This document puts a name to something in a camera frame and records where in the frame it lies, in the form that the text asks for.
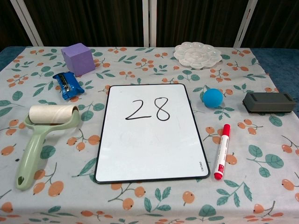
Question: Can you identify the blue ball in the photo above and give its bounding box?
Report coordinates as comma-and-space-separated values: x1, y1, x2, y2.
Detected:
202, 88, 224, 108

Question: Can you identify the dark grey whiteboard eraser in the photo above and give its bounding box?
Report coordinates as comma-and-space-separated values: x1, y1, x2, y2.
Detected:
242, 92, 297, 115

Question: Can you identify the white flower-shaped paint palette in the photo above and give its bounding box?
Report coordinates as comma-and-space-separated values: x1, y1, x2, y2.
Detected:
173, 41, 223, 70

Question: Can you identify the white frame post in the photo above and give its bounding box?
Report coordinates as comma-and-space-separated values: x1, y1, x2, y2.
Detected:
233, 0, 258, 49
142, 0, 157, 47
9, 0, 44, 47

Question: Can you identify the green lint roller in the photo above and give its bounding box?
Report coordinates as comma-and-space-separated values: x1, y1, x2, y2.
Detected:
15, 105, 82, 191

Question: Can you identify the floral tablecloth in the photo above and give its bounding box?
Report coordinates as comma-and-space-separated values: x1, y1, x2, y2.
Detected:
0, 46, 299, 224

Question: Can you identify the blue snack packet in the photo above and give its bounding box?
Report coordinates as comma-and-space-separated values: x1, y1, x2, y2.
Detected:
52, 71, 85, 101

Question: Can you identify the purple cube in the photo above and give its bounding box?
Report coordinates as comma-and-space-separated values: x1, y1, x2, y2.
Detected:
61, 42, 96, 77

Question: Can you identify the red marker pen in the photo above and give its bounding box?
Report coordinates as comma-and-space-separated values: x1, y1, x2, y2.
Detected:
214, 124, 232, 181

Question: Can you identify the white dry-erase board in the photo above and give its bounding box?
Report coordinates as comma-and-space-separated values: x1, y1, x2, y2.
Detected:
94, 83, 211, 185

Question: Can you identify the black curtain panel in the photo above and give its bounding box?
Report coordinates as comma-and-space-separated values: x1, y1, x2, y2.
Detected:
242, 0, 299, 49
0, 0, 33, 47
22, 0, 144, 47
156, 0, 248, 47

